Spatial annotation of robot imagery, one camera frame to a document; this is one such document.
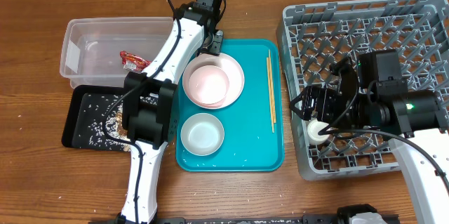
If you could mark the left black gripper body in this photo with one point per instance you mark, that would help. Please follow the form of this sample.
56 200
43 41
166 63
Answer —
213 43

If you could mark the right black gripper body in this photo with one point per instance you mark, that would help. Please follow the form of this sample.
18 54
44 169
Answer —
342 109

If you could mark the white cup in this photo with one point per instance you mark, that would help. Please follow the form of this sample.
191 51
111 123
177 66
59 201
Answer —
313 128

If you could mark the red snack wrapper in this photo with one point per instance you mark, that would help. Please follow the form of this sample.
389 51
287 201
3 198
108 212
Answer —
132 62

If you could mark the grey bowl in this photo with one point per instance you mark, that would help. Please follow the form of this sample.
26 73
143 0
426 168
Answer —
202 134

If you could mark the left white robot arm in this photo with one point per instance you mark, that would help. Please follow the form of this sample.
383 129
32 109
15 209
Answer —
147 104

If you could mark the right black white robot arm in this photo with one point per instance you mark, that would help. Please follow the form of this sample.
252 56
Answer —
412 123

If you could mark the grey dishwasher rack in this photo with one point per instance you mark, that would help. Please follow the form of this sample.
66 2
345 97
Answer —
314 36

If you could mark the pink plate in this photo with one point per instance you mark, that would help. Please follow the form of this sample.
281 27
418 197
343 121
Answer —
229 65

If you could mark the pink small bowl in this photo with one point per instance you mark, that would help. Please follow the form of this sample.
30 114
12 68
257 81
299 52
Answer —
208 85

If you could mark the wooden chopstick right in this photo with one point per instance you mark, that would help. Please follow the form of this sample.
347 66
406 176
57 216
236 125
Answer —
269 55

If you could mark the wooden chopstick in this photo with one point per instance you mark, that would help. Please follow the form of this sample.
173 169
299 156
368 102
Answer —
269 94
269 55

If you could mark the wooden chopstick left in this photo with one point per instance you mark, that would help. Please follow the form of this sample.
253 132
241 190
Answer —
269 94

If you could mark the teal plastic serving tray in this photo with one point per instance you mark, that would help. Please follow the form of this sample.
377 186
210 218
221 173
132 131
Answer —
249 144

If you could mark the clear plastic bin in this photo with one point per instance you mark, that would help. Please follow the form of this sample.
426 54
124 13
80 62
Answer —
91 47

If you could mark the spilled rice pile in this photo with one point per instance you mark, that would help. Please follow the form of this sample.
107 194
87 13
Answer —
96 137

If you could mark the black plastic tray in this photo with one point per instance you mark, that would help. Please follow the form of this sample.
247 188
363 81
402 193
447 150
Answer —
84 100

